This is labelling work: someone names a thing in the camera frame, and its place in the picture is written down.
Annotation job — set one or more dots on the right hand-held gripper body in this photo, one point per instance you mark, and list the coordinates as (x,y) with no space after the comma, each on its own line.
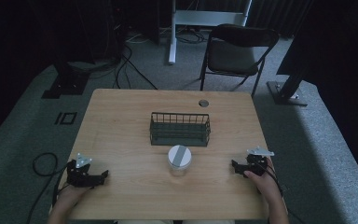
(257,161)

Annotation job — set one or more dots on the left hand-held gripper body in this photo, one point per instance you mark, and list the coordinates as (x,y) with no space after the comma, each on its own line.
(78,175)

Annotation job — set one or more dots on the person's left hand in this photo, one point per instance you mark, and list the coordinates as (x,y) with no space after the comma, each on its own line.
(70,194)

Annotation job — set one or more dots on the person's right hand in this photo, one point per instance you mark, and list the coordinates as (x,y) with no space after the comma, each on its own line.
(264,183)

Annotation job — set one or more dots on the clear jar with white lid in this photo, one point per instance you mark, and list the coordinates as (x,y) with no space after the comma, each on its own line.
(179,158)

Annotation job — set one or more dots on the grey round table grommet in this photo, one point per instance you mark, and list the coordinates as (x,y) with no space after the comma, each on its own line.
(203,103)

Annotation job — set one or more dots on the black metal stand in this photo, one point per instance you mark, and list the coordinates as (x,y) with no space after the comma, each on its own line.
(287,90)
(66,82)

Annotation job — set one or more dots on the black folding chair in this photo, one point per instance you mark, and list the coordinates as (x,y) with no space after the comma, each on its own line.
(236,56)

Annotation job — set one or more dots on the white desk frame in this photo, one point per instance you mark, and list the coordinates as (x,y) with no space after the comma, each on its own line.
(205,18)

